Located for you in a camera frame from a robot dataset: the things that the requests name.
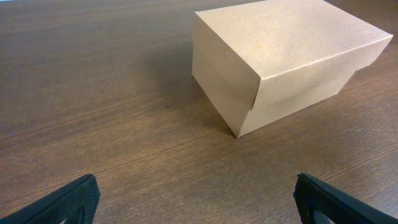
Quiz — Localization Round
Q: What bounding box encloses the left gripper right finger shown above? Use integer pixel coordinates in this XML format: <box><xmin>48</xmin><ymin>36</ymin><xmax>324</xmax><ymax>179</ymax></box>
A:
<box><xmin>294</xmin><ymin>173</ymin><xmax>397</xmax><ymax>224</ymax></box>

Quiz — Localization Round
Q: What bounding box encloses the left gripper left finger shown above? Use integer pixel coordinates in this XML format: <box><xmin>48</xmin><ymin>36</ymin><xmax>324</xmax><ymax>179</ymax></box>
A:
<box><xmin>1</xmin><ymin>174</ymin><xmax>100</xmax><ymax>224</ymax></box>

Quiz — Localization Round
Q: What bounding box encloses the brown cardboard box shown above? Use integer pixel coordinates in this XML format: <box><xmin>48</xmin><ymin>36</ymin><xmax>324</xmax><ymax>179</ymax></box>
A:
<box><xmin>192</xmin><ymin>0</ymin><xmax>392</xmax><ymax>137</ymax></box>

